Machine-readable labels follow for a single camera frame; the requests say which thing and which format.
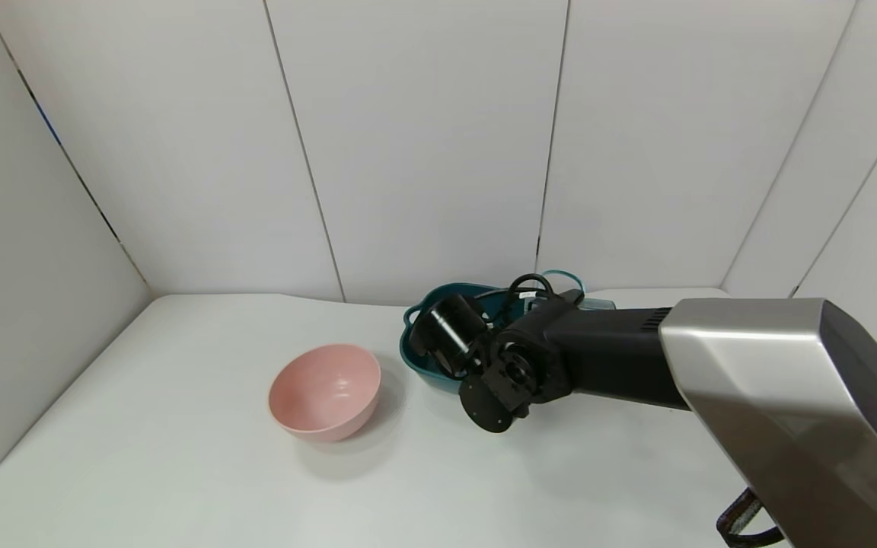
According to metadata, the black braided cable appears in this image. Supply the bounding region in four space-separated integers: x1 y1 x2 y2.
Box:
716 487 786 548

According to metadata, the pink bowl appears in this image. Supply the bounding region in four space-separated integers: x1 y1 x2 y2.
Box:
268 344 382 444

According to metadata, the clear blue ribbed cup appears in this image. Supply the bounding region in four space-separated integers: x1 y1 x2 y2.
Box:
528 269 616 313

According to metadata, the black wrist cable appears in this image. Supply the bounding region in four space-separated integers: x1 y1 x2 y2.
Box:
505 273 556 309

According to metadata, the black cylindrical wrist housing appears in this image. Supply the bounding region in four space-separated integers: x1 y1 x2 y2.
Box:
408 294 494 379

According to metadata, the teal plastic basin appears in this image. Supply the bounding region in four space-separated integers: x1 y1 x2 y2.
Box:
400 283 531 395

